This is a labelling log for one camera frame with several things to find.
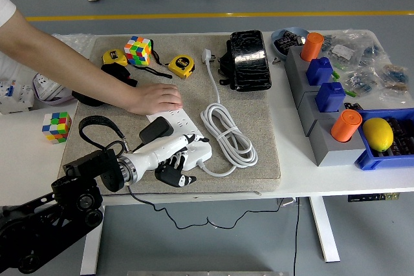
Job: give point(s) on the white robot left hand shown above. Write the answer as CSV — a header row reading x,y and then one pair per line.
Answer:
x,y
158,154

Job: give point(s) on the person's hand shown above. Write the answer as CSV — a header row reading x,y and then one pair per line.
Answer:
x,y
156,98

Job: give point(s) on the black power adapter plug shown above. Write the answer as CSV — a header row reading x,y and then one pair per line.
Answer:
x,y
155,129

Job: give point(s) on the white power strip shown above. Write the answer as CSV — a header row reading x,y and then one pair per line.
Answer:
x,y
181,121

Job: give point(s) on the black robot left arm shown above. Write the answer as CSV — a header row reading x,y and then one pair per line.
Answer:
x,y
81,205

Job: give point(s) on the person's forearm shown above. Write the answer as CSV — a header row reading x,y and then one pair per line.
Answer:
x,y
64,59

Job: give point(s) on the yellow tape measure 5m print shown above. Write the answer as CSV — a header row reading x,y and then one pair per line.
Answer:
x,y
181,64

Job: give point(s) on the black cloth pouch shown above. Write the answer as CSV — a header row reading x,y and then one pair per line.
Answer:
x,y
116,70

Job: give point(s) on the large colourful puzzle cube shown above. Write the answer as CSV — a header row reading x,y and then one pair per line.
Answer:
x,y
137,50

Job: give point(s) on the small yellow tape measure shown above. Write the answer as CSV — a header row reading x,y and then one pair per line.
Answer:
x,y
113,56

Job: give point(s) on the glossy black case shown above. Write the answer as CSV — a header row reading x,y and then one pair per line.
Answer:
x,y
250,59

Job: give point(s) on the grey-brown mat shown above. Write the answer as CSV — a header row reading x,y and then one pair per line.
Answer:
x,y
258,127

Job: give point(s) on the small colourful puzzle cube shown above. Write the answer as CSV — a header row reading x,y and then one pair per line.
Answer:
x,y
56,127

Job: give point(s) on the white table leg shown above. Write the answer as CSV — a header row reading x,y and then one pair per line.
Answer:
x,y
92,240
325,230

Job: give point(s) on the large white socket panel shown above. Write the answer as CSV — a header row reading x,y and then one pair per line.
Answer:
x,y
45,87

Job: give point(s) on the small metal clip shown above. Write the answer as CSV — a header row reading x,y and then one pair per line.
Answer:
x,y
276,60

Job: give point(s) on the grey holder block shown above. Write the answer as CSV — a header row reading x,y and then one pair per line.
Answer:
x,y
292,72
336,156
307,111

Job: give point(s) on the black electronic modules pile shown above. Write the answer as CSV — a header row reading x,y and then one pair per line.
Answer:
x,y
284,43

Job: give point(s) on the white circuit breaker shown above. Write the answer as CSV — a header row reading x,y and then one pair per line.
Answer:
x,y
16,98

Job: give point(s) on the blue bowl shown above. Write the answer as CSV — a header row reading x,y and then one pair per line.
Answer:
x,y
297,30

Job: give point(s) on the orange cylinder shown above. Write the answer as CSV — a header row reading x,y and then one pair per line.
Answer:
x,y
344,125
312,46

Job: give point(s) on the blue block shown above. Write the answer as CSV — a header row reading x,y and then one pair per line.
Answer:
x,y
318,70
330,96

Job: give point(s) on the small green connector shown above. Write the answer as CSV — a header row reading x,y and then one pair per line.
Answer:
x,y
337,74
351,93

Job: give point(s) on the clear bag with white label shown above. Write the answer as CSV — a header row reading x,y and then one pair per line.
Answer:
x,y
343,51

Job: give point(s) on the small black electronic part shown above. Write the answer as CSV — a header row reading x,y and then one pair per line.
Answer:
x,y
352,106

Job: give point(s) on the blue storage bin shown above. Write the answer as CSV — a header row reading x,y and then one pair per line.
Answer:
x,y
372,161

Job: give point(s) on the black table control panel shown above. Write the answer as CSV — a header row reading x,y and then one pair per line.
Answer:
x,y
372,197

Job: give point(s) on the yellow lemon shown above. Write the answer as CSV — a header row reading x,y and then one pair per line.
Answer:
x,y
378,133

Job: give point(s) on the clear bag of resistors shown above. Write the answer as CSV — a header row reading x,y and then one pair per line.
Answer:
x,y
381,82

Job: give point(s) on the dark capacitors pile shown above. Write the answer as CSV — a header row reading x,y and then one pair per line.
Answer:
x,y
402,137

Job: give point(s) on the metal table bracket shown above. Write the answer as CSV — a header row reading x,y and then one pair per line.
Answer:
x,y
288,202

